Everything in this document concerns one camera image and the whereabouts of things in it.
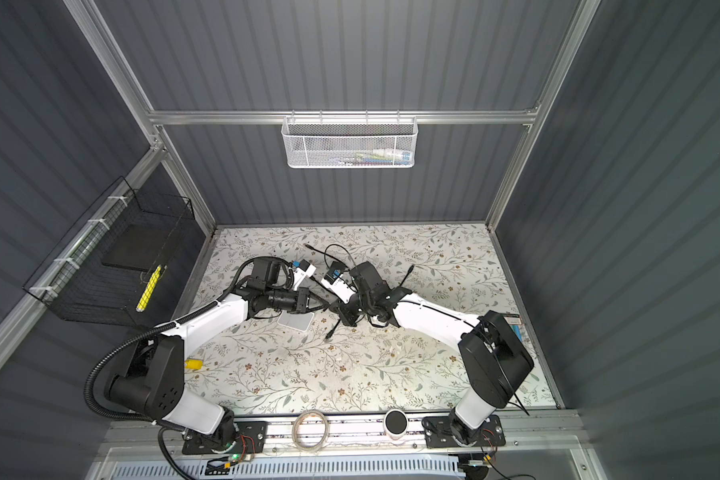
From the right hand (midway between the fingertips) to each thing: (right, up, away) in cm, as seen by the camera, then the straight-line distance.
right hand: (335, 308), depth 84 cm
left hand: (-2, +1, -1) cm, 2 cm away
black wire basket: (-55, +9, -20) cm, 59 cm away
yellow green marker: (-42, +7, -15) cm, 45 cm away
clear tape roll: (-9, -30, -10) cm, 33 cm away
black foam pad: (-49, +17, -9) cm, 53 cm away
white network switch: (-12, -5, +7) cm, 15 cm away
